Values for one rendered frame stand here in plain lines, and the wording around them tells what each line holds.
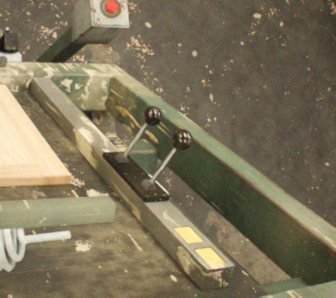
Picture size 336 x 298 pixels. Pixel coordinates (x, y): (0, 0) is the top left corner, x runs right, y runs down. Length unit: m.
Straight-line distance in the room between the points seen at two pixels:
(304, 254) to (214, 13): 2.22
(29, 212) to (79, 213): 0.05
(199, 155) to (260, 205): 0.24
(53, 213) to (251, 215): 0.72
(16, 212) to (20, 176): 0.63
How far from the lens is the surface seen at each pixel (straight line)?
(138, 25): 2.98
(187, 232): 1.04
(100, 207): 0.59
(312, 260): 1.12
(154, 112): 1.22
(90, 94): 1.81
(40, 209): 0.57
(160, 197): 1.12
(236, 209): 1.29
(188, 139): 1.12
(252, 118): 3.18
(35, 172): 1.22
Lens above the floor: 2.51
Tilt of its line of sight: 59 degrees down
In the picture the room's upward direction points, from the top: 68 degrees clockwise
